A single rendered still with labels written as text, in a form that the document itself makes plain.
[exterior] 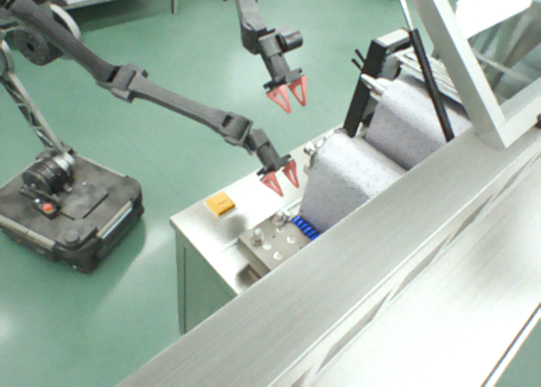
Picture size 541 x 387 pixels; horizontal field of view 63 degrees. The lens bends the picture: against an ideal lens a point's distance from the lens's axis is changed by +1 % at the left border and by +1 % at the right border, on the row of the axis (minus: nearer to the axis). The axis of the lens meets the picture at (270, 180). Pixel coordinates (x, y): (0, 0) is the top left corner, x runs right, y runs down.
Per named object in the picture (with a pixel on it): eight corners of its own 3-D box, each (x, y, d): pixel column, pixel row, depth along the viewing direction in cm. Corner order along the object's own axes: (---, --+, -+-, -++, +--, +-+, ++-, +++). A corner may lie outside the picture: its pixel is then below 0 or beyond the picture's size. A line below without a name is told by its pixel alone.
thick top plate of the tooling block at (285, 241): (275, 221, 135) (279, 209, 131) (377, 318, 117) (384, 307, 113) (236, 248, 126) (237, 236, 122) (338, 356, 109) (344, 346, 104)
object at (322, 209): (297, 215, 132) (310, 172, 119) (357, 269, 122) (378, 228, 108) (297, 215, 132) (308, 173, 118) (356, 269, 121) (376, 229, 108)
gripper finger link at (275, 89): (276, 119, 120) (262, 88, 119) (294, 111, 124) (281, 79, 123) (291, 112, 114) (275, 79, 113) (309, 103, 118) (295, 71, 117)
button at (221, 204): (221, 194, 149) (222, 190, 147) (235, 208, 146) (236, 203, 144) (205, 204, 145) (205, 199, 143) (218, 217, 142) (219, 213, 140)
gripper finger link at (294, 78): (285, 115, 122) (270, 84, 121) (303, 106, 126) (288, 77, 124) (299, 108, 116) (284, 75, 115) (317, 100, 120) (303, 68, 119)
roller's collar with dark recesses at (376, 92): (380, 91, 132) (387, 73, 128) (396, 101, 130) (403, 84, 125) (367, 98, 129) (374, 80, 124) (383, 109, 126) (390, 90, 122)
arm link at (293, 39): (243, 47, 125) (244, 19, 118) (275, 35, 130) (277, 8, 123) (268, 70, 119) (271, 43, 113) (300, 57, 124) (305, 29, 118)
